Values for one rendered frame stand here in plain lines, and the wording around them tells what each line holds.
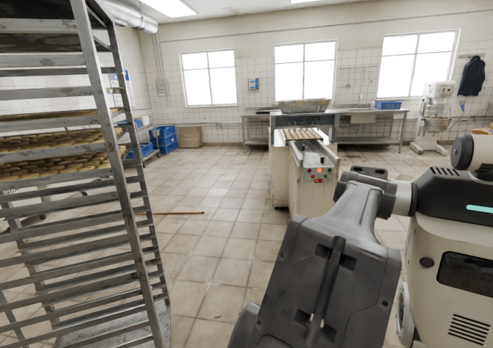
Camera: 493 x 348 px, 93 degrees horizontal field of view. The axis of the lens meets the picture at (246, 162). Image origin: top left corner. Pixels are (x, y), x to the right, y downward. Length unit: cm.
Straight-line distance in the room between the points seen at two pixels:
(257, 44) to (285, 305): 591
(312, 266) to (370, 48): 602
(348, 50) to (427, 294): 560
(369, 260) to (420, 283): 54
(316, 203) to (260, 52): 446
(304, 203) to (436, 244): 156
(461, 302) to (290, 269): 58
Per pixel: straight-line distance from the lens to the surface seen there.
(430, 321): 78
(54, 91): 94
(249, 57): 601
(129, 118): 132
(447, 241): 64
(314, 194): 210
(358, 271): 18
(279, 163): 268
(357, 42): 610
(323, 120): 273
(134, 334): 181
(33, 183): 102
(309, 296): 19
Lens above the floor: 149
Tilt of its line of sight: 18 degrees down
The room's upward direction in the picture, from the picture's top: 3 degrees counter-clockwise
